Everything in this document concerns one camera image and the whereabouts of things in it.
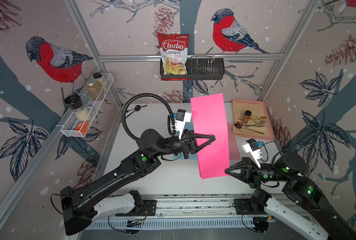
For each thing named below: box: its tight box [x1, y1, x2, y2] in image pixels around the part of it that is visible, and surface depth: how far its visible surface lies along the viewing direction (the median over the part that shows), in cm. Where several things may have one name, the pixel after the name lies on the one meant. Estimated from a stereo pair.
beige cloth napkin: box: [233, 101, 271, 137], surface depth 109 cm
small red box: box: [75, 121, 89, 135], surface depth 68 cm
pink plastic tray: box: [231, 98, 275, 140], surface depth 109 cm
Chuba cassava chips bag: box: [157, 33, 190, 81], surface depth 85 cm
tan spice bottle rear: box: [93, 72, 108, 92], surface depth 82 cm
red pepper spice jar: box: [241, 110, 252, 124], surface depth 105 cm
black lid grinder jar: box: [64, 95, 92, 122], surface depth 67 cm
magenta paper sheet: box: [190, 93, 230, 180], surface depth 48 cm
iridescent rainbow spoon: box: [237, 121, 265, 128], surface depth 109 cm
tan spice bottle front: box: [86, 82, 103, 101], surface depth 78 cm
